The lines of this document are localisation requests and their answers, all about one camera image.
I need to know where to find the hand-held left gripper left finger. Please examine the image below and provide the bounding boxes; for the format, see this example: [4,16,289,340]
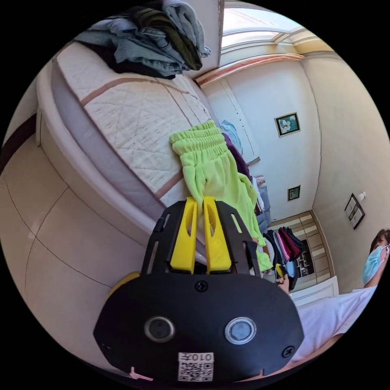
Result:
[169,196,198,273]

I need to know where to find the open wardrobe with hanging clothes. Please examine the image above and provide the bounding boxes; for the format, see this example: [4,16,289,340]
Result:
[262,209,336,294]

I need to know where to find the green long pants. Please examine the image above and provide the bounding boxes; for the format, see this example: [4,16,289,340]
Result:
[169,120,274,272]

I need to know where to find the framed flower picture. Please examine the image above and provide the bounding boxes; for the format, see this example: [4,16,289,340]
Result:
[274,112,301,138]

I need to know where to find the person's body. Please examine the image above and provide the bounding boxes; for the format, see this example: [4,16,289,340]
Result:
[288,228,390,364]

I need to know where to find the bed with white quilted cover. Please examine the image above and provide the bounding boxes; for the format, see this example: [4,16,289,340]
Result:
[36,38,263,260]

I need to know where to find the pile of clothes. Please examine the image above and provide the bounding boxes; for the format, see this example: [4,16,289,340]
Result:
[219,120,272,227]
[74,0,212,80]

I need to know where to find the window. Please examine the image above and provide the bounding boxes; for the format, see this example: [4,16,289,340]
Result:
[220,6,306,56]

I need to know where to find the dark framed picture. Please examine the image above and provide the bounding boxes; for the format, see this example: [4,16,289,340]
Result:
[344,193,366,230]

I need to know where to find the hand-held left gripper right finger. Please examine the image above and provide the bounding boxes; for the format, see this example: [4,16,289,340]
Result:
[203,196,233,273]

